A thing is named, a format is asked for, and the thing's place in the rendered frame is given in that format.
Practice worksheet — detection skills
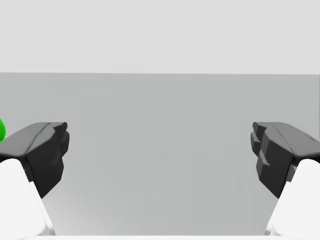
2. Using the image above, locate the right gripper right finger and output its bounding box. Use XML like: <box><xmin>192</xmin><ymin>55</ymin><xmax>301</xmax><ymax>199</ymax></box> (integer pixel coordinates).
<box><xmin>250</xmin><ymin>121</ymin><xmax>320</xmax><ymax>237</ymax></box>

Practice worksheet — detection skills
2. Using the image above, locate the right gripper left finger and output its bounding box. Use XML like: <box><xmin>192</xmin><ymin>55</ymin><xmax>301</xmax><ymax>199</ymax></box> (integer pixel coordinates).
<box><xmin>0</xmin><ymin>121</ymin><xmax>71</xmax><ymax>237</ymax></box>

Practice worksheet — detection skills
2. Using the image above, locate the green ball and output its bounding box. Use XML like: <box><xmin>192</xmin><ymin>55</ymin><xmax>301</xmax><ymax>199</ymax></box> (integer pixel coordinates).
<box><xmin>0</xmin><ymin>118</ymin><xmax>7</xmax><ymax>143</ymax></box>

